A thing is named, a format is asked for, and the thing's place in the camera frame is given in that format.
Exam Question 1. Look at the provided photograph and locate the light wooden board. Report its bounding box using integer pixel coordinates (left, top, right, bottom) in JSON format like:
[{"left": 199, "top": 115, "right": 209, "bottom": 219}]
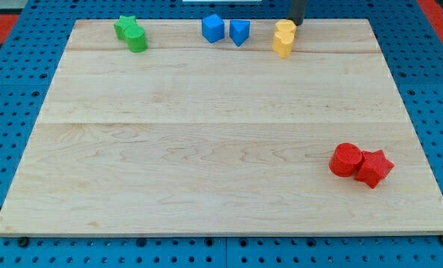
[{"left": 0, "top": 19, "right": 443, "bottom": 237}]

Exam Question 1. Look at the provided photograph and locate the red star block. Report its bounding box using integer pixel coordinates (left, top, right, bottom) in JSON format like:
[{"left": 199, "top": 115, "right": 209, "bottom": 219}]
[{"left": 354, "top": 150, "right": 395, "bottom": 188}]

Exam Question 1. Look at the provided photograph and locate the green cylinder block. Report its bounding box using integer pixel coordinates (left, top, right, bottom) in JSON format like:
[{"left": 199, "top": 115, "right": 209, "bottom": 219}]
[{"left": 124, "top": 25, "right": 147, "bottom": 53}]

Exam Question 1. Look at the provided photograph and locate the yellow heart block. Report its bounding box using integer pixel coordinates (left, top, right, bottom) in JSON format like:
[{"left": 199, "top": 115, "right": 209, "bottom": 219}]
[{"left": 273, "top": 31, "right": 294, "bottom": 59}]

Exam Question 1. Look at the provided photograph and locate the yellow pentagon block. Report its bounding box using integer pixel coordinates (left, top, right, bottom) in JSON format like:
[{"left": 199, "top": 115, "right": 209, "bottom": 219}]
[{"left": 275, "top": 19, "right": 297, "bottom": 34}]

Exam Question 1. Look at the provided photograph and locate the green star block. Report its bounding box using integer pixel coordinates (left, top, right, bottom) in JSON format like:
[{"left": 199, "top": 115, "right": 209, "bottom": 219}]
[{"left": 114, "top": 15, "right": 136, "bottom": 40}]

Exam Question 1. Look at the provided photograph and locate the blue perforated table mat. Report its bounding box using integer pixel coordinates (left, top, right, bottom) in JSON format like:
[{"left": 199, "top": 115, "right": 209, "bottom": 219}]
[{"left": 0, "top": 0, "right": 443, "bottom": 267}]

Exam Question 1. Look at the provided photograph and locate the red cylinder block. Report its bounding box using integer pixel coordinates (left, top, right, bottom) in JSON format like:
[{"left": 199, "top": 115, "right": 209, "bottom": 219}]
[{"left": 329, "top": 143, "right": 363, "bottom": 177}]

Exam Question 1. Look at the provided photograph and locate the blue triangle block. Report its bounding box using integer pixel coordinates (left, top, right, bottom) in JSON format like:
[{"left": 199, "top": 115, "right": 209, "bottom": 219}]
[{"left": 229, "top": 19, "right": 250, "bottom": 47}]

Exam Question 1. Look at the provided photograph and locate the blue cube block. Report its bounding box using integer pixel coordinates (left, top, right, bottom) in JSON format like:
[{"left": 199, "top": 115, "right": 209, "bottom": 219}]
[{"left": 201, "top": 14, "right": 225, "bottom": 43}]

